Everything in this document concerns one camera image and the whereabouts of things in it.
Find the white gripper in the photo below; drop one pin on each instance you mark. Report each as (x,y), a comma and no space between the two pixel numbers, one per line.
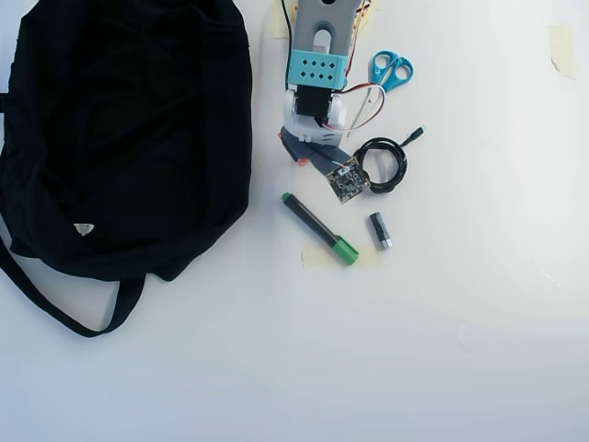
(298,151)

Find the grey and teal robot arm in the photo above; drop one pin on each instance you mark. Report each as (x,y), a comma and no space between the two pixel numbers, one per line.
(317,55)

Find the black fabric bag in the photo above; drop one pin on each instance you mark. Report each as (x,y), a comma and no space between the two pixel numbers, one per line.
(124,138)

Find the black marker with green cap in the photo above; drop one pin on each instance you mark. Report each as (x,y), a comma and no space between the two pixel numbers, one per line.
(317,228)

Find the beige masking tape piece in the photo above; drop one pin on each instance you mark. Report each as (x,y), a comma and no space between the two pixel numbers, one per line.
(562,50)
(368,14)
(277,23)
(322,258)

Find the black cylindrical battery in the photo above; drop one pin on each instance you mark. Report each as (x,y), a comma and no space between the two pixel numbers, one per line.
(381,231)

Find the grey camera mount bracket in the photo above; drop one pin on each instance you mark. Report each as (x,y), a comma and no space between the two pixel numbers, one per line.
(324,159)

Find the square camera circuit board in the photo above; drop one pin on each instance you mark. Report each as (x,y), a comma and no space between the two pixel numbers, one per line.
(348,182)

